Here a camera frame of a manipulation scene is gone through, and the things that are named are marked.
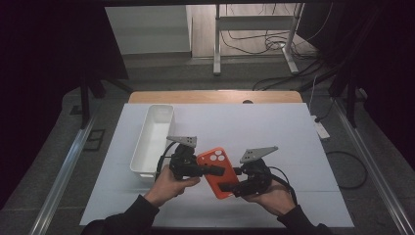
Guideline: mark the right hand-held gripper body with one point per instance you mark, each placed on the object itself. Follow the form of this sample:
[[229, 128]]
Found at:
[[256, 176]]

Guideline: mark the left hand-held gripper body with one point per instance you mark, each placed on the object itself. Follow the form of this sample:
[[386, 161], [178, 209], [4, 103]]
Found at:
[[184, 161]]

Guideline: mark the orange phone case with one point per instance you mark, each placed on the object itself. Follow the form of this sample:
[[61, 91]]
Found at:
[[218, 163]]

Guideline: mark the person's right hand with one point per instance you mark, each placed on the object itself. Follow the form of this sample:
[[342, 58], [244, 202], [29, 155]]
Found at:
[[274, 199]]

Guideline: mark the person's left hand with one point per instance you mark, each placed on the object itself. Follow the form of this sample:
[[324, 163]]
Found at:
[[169, 189]]

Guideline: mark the white plastic storage box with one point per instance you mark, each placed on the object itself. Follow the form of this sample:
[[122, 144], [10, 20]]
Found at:
[[153, 143]]

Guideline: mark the white table mat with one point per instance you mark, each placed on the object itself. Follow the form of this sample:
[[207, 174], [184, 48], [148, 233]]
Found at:
[[261, 130]]

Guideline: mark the wooden table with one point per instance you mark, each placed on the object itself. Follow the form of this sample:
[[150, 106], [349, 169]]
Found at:
[[195, 97]]

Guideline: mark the white power strip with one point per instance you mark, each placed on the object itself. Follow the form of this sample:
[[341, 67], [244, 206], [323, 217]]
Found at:
[[321, 129]]

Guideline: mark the black metal stand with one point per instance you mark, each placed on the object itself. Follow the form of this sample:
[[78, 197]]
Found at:
[[85, 104], [351, 104]]

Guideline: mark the white cabinet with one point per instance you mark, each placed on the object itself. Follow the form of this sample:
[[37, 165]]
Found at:
[[147, 29]]

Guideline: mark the black curtain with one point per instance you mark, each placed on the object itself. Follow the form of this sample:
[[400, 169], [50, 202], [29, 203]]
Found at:
[[391, 65], [39, 81]]

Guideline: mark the black floor frame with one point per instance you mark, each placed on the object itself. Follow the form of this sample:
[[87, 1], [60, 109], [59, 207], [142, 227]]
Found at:
[[94, 140]]

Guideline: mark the aluminium floor rail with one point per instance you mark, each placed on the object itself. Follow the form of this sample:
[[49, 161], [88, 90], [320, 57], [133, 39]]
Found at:
[[375, 173], [65, 173]]

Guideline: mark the white metal desk frame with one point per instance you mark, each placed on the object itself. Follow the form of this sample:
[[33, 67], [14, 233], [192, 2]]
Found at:
[[217, 39]]

